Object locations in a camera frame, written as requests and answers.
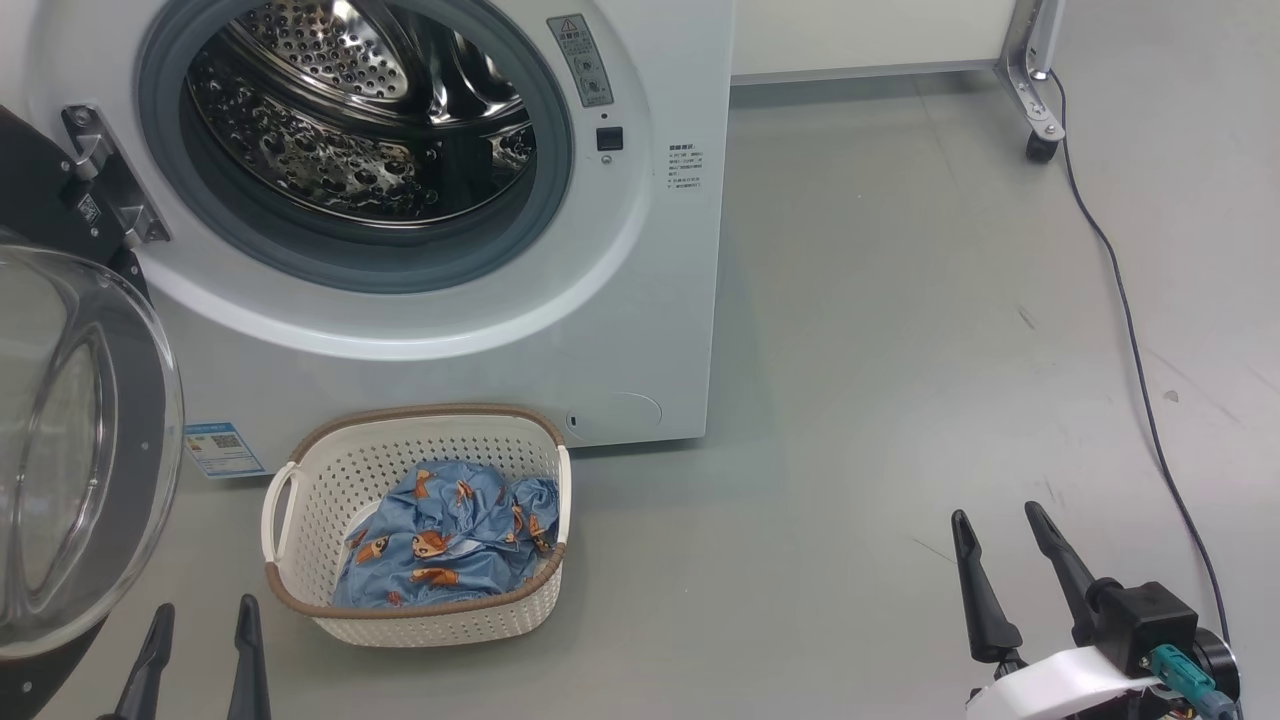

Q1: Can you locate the white-band right gripper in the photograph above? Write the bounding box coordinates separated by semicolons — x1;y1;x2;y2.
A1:
951;501;1166;720

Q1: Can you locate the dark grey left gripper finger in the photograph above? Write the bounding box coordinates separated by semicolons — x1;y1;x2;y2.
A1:
226;594;272;720
112;603;176;720

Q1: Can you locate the round black glass washer door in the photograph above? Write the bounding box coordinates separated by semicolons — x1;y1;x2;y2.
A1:
0;105;186;720

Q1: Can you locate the blue fox-print garment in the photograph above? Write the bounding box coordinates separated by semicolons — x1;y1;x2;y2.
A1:
330;460;561;611

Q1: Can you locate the cream perforated laundry basket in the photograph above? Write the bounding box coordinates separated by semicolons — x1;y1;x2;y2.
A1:
261;404;573;649

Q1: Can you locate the grey rubber door gasket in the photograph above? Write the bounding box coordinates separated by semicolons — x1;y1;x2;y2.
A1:
137;0;574;294

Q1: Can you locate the white front-load washing machine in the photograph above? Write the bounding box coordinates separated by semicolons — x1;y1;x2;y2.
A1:
20;0;734;481

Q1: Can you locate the metal washer door hinge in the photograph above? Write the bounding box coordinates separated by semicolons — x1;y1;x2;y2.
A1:
62;104;171;249

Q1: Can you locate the blue energy label sticker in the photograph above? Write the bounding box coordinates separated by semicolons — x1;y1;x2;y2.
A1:
184;421;267;479

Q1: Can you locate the stainless steel washer drum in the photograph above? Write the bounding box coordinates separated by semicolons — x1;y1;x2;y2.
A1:
185;0;536;226

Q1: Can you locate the white partition panel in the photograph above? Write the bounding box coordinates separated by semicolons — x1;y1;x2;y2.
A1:
730;0;1021;86

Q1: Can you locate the grey warning sticker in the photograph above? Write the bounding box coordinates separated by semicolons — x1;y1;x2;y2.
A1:
547;14;615;108

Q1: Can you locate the teal right camera connector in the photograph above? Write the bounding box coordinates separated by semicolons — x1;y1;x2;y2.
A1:
1148;645;1236;720

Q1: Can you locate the thin black floor cable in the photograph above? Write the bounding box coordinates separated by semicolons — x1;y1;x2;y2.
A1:
1045;70;1246;720

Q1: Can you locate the metal frame leg with caster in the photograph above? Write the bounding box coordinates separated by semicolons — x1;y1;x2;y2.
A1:
995;0;1063;165

